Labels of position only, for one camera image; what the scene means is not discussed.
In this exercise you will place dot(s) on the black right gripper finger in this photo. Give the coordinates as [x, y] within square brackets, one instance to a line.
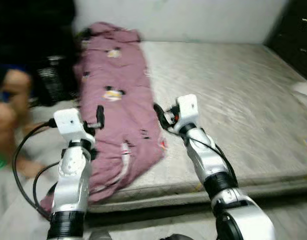
[161, 116]

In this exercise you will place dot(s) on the white pillow with handwriting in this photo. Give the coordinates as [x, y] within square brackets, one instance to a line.
[306, 89]

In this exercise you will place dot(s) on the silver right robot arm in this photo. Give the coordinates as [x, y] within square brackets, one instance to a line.
[208, 160]

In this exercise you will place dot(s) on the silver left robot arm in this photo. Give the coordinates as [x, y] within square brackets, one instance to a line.
[73, 185]

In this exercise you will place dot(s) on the pink printed blanket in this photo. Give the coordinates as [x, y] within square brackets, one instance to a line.
[128, 70]

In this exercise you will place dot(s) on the black tower appliance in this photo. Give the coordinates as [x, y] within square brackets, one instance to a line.
[53, 80]

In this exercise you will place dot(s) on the white patterned mattress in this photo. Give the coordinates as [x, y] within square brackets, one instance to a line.
[233, 90]

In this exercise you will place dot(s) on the seated person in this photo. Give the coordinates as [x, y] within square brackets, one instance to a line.
[16, 87]

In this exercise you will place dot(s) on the grey robot left leg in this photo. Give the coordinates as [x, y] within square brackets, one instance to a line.
[99, 235]

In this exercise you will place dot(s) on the grey robot leg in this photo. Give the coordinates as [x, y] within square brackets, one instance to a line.
[99, 235]
[177, 237]

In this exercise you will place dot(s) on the grey robot right leg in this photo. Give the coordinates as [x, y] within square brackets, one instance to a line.
[177, 237]

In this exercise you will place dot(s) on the black tufted headboard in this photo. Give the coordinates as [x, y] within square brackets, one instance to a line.
[293, 40]

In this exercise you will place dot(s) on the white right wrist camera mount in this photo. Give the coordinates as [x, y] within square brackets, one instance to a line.
[187, 106]

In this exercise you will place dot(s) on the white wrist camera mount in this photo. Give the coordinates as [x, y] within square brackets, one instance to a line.
[68, 122]
[187, 106]

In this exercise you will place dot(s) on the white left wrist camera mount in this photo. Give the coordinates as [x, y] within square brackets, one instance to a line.
[68, 122]

